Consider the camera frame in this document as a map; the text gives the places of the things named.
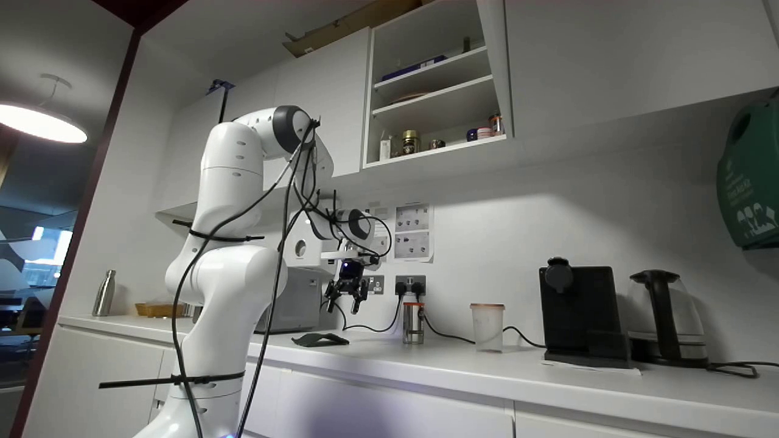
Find woven basket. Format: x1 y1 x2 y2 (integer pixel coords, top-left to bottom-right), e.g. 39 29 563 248
132 302 190 321

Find black coffee machine cable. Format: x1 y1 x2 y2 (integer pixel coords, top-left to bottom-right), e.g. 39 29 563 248
421 310 549 353

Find white switch panel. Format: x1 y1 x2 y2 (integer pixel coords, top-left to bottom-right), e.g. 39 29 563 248
394 202 433 234
393 231 433 262

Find white wall cabinet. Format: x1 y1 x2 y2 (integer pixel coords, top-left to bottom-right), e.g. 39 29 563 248
505 0 779 146
154 79 276 214
266 27 373 185

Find black coffee machine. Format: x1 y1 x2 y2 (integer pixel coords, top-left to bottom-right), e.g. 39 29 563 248
539 256 637 369

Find metal flask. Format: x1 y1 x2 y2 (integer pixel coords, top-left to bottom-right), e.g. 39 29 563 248
90 268 120 319

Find black kettle cable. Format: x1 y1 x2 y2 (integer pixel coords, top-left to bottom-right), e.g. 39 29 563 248
703 358 779 381

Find black microwave power cable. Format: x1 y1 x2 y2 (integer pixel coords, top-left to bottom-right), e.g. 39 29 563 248
344 294 407 337

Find round ceiling lamp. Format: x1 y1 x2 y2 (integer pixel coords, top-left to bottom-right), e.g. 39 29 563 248
0 69 90 146

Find black vertical pole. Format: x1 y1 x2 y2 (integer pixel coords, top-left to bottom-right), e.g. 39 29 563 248
207 78 236 127

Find small metal can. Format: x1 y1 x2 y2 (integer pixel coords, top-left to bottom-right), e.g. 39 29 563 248
403 299 426 346

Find white open shelf cabinet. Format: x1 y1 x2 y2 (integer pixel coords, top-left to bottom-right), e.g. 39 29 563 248
361 0 514 169

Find brown cardboard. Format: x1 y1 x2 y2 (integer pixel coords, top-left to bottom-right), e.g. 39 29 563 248
281 0 426 58

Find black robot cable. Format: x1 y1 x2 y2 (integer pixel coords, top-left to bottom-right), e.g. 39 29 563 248
169 118 398 438

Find metal socket with plugs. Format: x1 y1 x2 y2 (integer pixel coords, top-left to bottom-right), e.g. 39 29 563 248
394 273 432 299

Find white open cabinet door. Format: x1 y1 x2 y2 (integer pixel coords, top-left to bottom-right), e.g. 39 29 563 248
473 0 516 138

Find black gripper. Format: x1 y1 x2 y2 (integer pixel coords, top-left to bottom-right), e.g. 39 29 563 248
327 257 370 316

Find translucent plastic cup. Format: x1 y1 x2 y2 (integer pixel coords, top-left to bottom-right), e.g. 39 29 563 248
469 302 510 355

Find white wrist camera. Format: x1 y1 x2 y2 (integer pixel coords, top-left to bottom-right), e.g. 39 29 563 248
319 248 368 268

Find green wall dispenser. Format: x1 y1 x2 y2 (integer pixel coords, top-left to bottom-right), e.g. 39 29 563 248
715 94 779 252

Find dark green towel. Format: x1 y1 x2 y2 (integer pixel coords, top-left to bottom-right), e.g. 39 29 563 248
289 329 354 350

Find white base cabinets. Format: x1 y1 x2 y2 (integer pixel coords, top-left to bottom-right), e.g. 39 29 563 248
22 324 779 438

